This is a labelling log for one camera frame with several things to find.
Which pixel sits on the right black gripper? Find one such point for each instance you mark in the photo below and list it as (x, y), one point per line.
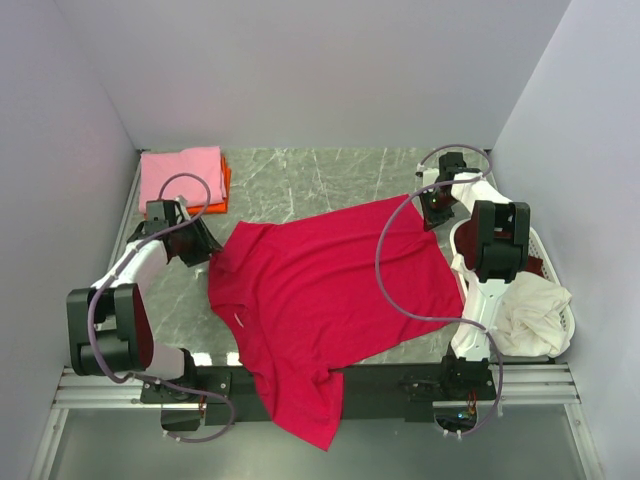
(431, 220)

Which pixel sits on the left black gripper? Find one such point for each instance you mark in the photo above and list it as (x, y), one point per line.
(206, 244)

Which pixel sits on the crimson red t-shirt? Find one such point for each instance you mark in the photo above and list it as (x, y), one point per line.
(308, 298)

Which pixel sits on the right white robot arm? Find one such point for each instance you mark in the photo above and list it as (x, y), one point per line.
(489, 249)

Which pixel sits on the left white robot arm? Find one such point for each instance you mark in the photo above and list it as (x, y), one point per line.
(108, 327)

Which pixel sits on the folded orange t-shirt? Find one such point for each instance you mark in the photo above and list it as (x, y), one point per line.
(157, 168)

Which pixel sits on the dark maroon t-shirt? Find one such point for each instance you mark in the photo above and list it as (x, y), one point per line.
(535, 265)

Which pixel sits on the folded pink t-shirt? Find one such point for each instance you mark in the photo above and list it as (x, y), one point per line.
(207, 152)

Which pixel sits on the cream white t-shirt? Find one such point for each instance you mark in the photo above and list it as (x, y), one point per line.
(537, 320)

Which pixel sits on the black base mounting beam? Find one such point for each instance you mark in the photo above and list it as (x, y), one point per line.
(379, 391)

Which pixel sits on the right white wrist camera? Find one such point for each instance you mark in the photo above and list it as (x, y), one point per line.
(428, 176)

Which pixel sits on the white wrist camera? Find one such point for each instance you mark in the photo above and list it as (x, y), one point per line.
(181, 208)
(428, 176)

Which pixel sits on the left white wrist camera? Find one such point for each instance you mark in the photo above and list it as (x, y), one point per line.
(181, 208)

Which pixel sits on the aluminium frame rail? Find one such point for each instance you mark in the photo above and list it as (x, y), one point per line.
(517, 384)

